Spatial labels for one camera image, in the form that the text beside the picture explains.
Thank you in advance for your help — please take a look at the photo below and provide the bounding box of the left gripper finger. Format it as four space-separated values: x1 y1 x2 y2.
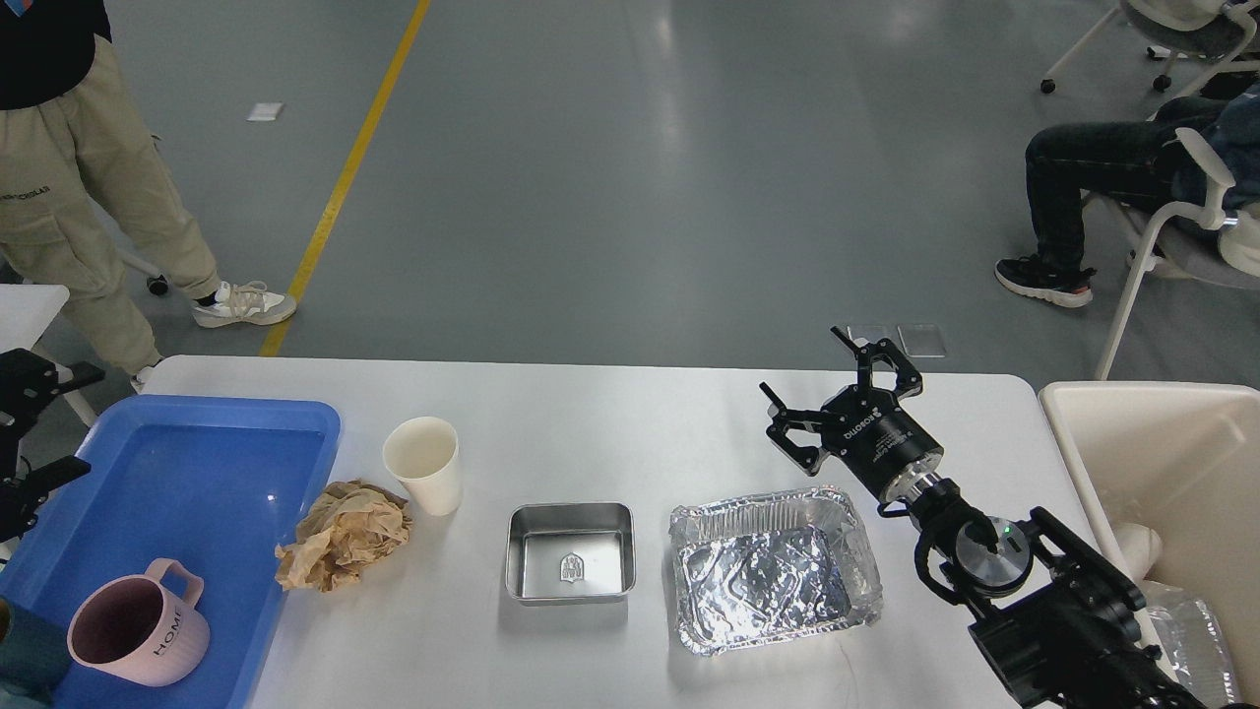
1 349 106 455
1 455 92 543

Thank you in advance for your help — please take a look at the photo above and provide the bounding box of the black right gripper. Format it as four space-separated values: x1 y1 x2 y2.
759 326 946 505

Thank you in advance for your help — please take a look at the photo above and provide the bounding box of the pink mug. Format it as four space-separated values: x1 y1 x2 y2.
66 557 210 688

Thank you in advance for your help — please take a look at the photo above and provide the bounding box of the steel rectangular container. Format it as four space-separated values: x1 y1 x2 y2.
504 502 636 606

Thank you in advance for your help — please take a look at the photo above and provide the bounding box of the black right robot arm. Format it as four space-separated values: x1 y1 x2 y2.
762 332 1200 708

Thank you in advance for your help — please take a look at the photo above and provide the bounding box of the white side table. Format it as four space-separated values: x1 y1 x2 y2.
0 285 100 424

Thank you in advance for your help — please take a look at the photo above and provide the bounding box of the dark teal object corner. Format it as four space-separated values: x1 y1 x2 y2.
1 599 72 708

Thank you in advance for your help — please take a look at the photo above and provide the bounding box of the aluminium foil tray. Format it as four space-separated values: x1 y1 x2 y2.
667 485 885 656

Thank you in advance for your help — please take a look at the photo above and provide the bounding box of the blue plastic tray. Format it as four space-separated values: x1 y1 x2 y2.
1 395 341 708

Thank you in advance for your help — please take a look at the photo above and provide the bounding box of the person in beige trousers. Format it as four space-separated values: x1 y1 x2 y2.
1 1 297 389

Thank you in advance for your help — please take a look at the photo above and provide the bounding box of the beige plastic bin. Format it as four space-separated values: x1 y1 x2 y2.
1040 382 1259 703

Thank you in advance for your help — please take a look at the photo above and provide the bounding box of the crumpled brown paper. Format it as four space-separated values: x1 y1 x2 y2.
275 479 413 593

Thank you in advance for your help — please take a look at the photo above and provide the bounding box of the white paper cup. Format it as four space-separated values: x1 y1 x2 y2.
382 417 462 516

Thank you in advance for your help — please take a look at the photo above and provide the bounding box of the white office chair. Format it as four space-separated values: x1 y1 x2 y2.
1084 127 1257 380

